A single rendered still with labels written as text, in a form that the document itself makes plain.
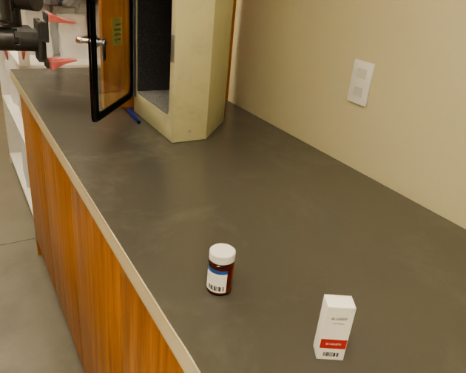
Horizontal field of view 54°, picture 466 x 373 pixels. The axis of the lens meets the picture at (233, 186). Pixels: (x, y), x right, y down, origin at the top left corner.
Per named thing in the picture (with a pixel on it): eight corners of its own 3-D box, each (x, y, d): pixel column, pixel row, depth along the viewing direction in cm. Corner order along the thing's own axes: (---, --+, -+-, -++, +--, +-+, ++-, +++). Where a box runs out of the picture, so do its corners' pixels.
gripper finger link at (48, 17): (78, 15, 117) (39, 12, 113) (79, 44, 120) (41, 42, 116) (72, 12, 123) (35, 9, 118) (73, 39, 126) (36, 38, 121)
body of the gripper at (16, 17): (32, 34, 140) (29, 8, 136) (-5, 33, 135) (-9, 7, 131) (28, 31, 145) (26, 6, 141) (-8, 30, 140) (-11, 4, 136)
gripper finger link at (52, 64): (79, 43, 120) (41, 41, 116) (80, 70, 123) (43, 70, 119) (73, 38, 125) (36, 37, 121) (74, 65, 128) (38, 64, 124)
